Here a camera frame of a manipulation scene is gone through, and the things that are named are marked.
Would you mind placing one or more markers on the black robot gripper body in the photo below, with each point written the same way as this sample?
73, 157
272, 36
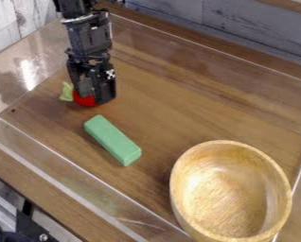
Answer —
89, 28

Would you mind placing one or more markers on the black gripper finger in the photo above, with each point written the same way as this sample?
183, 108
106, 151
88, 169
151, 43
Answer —
104, 82
80, 75

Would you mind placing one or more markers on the red plush strawberry toy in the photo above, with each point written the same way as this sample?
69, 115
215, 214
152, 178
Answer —
70, 95

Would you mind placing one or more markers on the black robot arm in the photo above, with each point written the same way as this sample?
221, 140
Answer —
77, 5

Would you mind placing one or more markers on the green rectangular block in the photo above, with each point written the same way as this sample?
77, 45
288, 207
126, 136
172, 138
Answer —
113, 139

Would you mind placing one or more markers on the clear acrylic front barrier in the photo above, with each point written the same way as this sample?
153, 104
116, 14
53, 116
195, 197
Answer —
94, 210

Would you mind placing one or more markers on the wooden bowl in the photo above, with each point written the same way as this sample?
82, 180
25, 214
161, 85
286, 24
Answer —
231, 193

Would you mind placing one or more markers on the black clamp with screw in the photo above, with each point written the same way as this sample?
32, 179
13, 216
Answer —
32, 230

